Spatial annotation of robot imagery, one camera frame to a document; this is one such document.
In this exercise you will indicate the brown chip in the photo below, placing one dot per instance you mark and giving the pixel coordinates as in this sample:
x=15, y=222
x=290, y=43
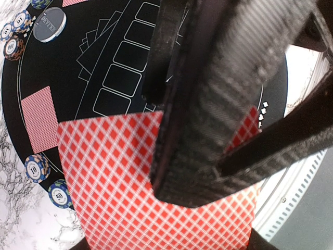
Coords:
x=14, y=48

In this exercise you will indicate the white chip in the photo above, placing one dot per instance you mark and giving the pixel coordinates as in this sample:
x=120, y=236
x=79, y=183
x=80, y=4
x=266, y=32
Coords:
x=37, y=168
x=21, y=22
x=6, y=31

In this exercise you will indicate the red playing card deck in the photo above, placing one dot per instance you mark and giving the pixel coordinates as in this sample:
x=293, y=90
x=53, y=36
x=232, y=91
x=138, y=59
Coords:
x=106, y=162

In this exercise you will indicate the round black poker mat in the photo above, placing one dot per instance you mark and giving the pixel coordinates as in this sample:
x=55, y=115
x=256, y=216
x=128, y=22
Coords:
x=95, y=67

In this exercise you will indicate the red card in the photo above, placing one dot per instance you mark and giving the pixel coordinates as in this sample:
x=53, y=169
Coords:
x=40, y=120
x=67, y=3

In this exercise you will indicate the green 50 chip stack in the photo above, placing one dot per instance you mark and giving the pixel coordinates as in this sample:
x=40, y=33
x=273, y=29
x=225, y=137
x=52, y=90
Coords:
x=59, y=194

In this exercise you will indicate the clear acrylic dealer button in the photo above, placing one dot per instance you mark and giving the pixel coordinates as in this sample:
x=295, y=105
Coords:
x=49, y=24

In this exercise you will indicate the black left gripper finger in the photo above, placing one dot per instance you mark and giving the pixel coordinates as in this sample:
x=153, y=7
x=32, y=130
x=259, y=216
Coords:
x=207, y=62

